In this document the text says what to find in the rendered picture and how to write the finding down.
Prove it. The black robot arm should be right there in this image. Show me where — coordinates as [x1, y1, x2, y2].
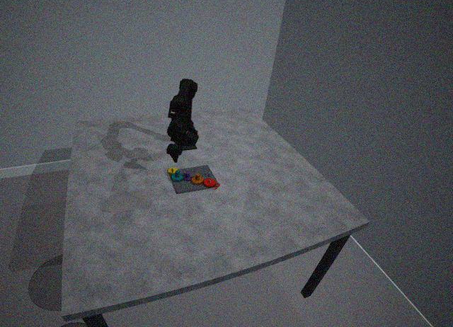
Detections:
[167, 79, 199, 147]

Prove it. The red gear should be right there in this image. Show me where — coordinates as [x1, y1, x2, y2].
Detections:
[202, 178, 217, 188]

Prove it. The teal gear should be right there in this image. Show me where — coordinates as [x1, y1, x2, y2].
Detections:
[171, 171, 184, 182]

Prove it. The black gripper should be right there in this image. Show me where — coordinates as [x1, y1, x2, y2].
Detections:
[166, 127, 186, 163]

